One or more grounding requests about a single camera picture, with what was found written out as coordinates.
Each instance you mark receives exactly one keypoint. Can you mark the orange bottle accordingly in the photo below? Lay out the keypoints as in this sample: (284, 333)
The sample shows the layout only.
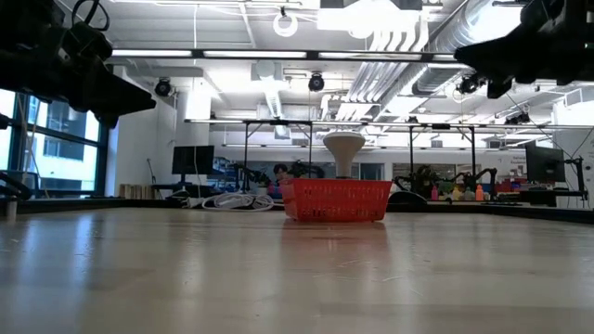
(479, 193)

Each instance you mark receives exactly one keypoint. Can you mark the person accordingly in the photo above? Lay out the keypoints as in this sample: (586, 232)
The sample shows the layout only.
(280, 172)

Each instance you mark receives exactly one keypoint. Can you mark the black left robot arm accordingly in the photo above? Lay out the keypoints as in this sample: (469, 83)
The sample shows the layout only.
(23, 51)

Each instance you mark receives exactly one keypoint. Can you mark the black ceiling camera cluster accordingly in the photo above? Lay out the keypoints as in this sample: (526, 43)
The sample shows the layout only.
(469, 85)

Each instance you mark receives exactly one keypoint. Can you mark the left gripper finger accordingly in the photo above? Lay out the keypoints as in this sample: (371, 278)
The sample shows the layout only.
(120, 99)

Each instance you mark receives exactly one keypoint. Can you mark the ceiling light rail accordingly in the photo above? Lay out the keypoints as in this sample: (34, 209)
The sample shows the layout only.
(255, 54)

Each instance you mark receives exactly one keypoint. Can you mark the wooden blocks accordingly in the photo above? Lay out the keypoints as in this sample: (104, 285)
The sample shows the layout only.
(136, 191)

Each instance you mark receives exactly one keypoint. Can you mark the red plastic basket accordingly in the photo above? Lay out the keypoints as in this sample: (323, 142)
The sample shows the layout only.
(334, 199)

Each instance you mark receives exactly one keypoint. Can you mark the silver ventilation duct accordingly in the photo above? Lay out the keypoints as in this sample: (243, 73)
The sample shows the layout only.
(445, 42)

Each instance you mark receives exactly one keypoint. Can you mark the white lamp with metal base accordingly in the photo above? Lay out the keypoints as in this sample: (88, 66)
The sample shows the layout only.
(344, 150)

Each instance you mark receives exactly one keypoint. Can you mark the window with dark frame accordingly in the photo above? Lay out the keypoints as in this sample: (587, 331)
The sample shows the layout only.
(69, 162)

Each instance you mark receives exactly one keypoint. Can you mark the black workstation frame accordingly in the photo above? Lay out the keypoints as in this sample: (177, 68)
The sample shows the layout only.
(441, 126)
(278, 122)

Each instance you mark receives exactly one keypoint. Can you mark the black background robot arm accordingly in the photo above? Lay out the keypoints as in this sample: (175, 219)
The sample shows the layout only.
(250, 175)
(480, 177)
(420, 180)

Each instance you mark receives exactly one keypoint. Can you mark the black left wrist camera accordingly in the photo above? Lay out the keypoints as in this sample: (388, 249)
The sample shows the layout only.
(90, 42)

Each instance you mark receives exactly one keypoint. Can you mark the black monitor on stand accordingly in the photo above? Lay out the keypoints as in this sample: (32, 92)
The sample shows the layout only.
(193, 160)
(545, 163)

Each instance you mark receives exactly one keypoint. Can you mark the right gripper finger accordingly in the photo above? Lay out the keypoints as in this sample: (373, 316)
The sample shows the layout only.
(492, 58)

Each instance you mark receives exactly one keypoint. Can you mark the yellow bottle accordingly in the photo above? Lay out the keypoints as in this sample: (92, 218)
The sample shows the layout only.
(456, 193)

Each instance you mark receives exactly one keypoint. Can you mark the pink bottle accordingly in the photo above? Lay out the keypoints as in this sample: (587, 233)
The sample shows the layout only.
(435, 193)

